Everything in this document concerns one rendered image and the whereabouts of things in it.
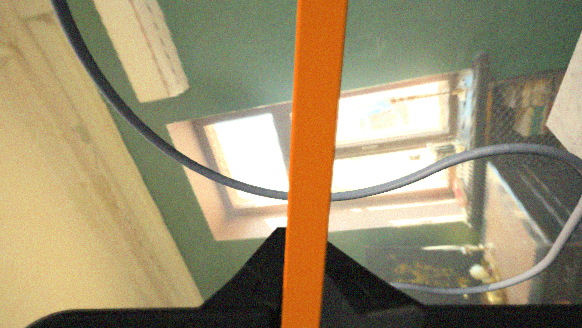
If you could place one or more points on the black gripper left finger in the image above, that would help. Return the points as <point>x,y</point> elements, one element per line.
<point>252,298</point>

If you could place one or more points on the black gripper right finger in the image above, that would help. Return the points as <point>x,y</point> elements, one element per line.
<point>354,297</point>

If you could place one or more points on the orange bar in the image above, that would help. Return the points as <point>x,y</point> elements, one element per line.
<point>320,39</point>

